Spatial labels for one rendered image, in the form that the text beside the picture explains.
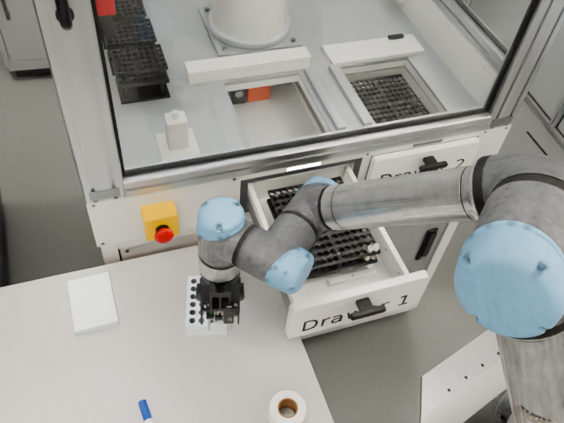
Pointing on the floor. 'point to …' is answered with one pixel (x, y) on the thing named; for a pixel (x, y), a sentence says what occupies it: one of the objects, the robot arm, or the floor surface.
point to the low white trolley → (148, 352)
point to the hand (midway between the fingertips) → (220, 314)
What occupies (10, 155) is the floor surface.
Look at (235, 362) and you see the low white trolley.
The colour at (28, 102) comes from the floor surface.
